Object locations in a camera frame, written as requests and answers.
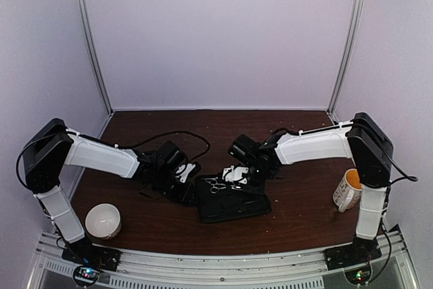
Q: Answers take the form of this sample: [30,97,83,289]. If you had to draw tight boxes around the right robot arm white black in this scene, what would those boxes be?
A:
[223,112,393,263]

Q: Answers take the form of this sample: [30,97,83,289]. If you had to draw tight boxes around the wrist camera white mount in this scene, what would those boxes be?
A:
[175,162,202,183]
[222,165,249,184]

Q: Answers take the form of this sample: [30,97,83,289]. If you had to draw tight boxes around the aluminium front rail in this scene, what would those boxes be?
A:
[33,224,417,289]

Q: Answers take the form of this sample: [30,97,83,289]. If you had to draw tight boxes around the silver hair scissors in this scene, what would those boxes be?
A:
[206,178,227,194]

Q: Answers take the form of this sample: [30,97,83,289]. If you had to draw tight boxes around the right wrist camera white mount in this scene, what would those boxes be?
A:
[222,165,249,184]

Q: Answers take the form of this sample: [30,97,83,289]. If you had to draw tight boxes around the right aluminium frame post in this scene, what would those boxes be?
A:
[327,0,365,121]

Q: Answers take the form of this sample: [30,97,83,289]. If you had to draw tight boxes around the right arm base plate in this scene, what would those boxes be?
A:
[323,236,382,271]

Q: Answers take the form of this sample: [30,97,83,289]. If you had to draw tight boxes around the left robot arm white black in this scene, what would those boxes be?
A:
[17,118,199,265]

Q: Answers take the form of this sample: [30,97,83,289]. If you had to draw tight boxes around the silver thinning shears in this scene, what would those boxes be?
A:
[230,185,242,191]

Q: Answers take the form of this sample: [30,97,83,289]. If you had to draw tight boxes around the circuit board with leds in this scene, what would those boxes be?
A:
[344,265,372,286]
[72,265,101,287]

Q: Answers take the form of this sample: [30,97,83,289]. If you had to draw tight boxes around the left circuit board with leds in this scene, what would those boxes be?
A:
[72,265,101,287]

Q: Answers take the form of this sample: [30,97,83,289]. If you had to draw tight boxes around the white mug yellow inside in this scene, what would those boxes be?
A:
[332,169,361,213]

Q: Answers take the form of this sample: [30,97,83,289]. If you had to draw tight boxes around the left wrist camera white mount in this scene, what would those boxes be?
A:
[175,162,202,183]

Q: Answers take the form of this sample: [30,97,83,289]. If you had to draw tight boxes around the left aluminium frame post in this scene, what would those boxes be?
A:
[77,0,114,116]

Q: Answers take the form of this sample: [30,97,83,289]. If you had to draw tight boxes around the right circuit board with leds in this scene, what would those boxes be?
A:
[344,265,372,286]

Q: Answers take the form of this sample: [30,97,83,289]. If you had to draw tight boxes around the black zip tool case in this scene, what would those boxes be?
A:
[195,175,272,223]

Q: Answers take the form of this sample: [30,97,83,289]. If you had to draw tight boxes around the aluminium frame post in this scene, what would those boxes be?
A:
[327,0,365,121]
[77,0,114,116]

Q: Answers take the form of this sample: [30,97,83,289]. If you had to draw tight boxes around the white ceramic bowl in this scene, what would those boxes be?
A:
[85,203,122,240]

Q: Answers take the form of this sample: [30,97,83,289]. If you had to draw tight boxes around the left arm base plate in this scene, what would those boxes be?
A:
[62,235,121,271]

